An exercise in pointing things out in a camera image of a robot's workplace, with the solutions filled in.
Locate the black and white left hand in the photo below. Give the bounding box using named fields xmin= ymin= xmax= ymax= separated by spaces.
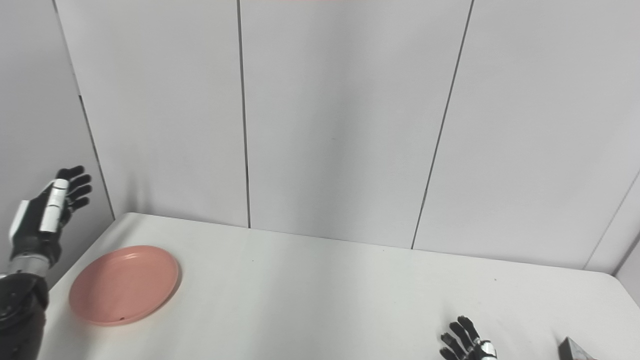
xmin=9 ymin=165 xmax=94 ymax=268

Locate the black and white right hand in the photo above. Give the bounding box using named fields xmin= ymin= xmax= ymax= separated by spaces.
xmin=439 ymin=315 xmax=499 ymax=360

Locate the chocolate cake slice with fruit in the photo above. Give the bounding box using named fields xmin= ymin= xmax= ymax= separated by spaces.
xmin=557 ymin=336 xmax=594 ymax=360

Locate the pink round plate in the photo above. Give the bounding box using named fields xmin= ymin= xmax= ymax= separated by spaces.
xmin=68 ymin=245 xmax=181 ymax=327

